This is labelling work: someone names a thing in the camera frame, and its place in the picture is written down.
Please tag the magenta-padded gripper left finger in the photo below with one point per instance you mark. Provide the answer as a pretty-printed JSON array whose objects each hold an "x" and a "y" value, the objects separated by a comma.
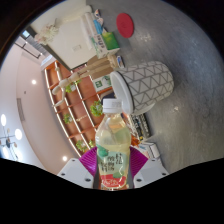
[{"x": 75, "y": 172}]

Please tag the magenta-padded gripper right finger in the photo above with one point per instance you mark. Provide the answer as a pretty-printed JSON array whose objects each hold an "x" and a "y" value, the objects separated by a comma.
[{"x": 150, "y": 172}]

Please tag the clear drink bottle white cap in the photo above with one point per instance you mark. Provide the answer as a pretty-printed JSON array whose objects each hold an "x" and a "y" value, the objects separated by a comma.
[{"x": 112, "y": 143}]

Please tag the round recessed ceiling light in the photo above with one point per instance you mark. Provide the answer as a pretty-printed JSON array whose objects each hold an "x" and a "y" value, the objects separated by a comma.
[
  {"x": 34, "y": 82},
  {"x": 64, "y": 158}
]

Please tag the stack of dark books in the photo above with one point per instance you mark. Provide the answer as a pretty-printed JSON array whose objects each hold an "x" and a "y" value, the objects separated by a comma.
[{"x": 140, "y": 126}]

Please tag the wooden shelf unit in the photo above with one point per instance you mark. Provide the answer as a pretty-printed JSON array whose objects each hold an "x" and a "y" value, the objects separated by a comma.
[{"x": 80, "y": 113}]

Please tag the ceiling lamp with round bulbs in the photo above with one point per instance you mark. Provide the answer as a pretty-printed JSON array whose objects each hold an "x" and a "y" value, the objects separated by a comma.
[{"x": 18, "y": 134}]

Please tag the ceiling air vent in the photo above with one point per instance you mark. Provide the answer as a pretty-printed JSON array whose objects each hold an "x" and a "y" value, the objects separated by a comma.
[{"x": 21, "y": 110}]

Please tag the white patterned mug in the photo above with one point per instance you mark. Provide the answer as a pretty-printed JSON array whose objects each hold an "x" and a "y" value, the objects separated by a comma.
[{"x": 148, "y": 83}]

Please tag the green and white carton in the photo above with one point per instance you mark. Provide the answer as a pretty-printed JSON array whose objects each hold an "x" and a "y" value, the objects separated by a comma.
[{"x": 102, "y": 83}]

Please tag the grey curtain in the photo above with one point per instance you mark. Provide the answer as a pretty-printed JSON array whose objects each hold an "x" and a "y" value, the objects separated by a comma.
[{"x": 36, "y": 45}]

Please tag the green and white tissue box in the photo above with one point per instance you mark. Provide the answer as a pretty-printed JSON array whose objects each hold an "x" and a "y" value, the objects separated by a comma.
[{"x": 108, "y": 43}]

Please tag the black ceiling track light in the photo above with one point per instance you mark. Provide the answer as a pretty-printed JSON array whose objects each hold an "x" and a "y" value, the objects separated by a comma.
[{"x": 25, "y": 45}]

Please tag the stack of white tissue packs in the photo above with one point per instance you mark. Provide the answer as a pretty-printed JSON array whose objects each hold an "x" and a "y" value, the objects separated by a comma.
[{"x": 89, "y": 30}]

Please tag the window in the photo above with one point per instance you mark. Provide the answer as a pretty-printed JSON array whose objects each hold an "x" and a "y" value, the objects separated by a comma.
[{"x": 25, "y": 33}]

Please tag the white wall socket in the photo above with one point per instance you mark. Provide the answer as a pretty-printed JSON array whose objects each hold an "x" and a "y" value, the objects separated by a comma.
[{"x": 77, "y": 47}]

